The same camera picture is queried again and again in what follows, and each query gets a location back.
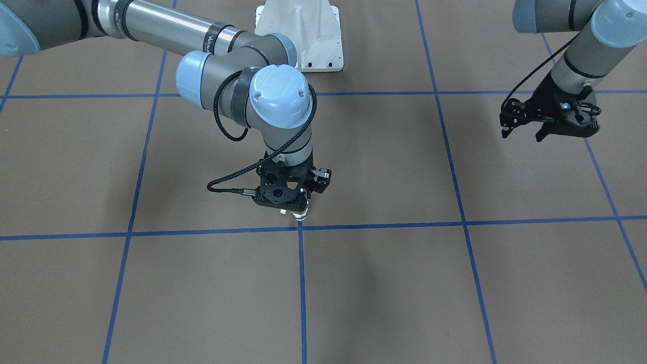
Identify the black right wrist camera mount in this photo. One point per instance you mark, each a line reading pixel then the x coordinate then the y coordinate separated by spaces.
pixel 321 180

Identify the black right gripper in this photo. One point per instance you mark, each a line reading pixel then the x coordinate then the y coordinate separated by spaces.
pixel 321 180

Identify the white PPR valve with pipe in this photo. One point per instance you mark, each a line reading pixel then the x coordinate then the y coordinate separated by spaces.
pixel 299 215

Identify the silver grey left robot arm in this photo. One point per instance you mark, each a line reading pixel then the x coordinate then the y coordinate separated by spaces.
pixel 605 33

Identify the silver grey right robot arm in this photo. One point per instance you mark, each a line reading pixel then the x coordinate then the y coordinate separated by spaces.
pixel 88 123

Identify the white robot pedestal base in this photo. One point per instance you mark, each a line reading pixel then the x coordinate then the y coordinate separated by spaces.
pixel 313 27

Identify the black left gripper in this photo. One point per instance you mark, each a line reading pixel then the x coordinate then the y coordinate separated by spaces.
pixel 545 94

